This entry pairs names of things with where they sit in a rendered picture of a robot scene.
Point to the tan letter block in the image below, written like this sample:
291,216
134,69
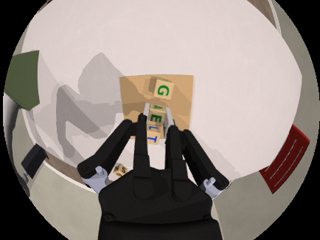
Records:
156,115
120,170
153,134
163,89

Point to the tan square mat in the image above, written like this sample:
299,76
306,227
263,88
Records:
137,90

